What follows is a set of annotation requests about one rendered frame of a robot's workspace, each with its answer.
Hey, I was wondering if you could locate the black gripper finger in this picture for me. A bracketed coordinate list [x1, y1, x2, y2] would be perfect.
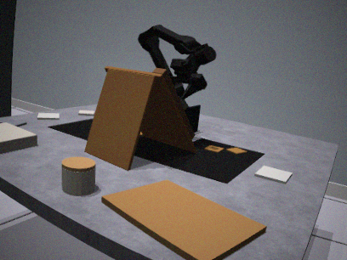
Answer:
[182, 79, 202, 99]

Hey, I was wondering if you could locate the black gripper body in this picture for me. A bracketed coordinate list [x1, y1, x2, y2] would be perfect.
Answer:
[168, 62, 208, 89]

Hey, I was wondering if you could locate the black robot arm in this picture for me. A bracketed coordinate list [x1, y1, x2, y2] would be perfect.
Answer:
[138, 25, 217, 110]

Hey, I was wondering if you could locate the tan flat rectangular board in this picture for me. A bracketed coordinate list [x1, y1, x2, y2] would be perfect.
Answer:
[101, 179, 267, 260]

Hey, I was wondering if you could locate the grey cylindrical container with tan lid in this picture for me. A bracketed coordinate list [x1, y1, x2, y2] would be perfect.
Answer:
[61, 157, 96, 196]

